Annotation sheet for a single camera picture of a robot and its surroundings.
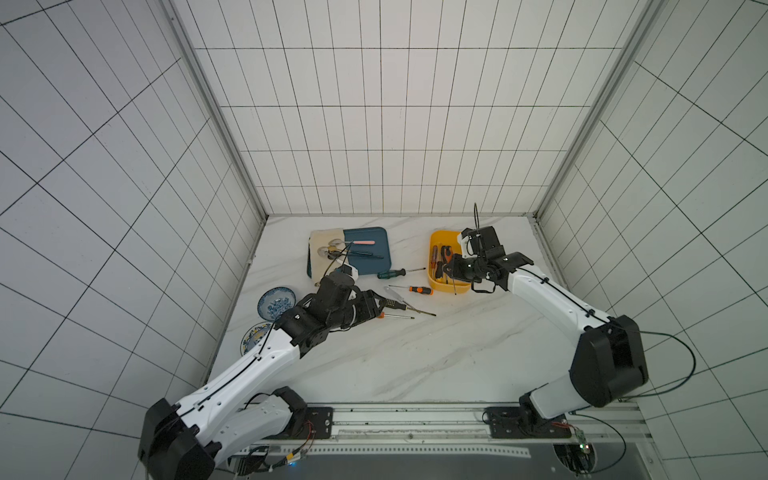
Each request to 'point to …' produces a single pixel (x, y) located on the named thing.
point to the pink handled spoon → (361, 242)
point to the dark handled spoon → (337, 254)
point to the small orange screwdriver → (416, 289)
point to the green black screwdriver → (385, 274)
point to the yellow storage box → (445, 284)
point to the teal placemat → (368, 249)
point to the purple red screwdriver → (434, 261)
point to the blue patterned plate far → (274, 301)
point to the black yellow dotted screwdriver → (399, 305)
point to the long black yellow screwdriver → (439, 269)
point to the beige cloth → (322, 242)
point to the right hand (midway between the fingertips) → (435, 268)
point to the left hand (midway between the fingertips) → (376, 310)
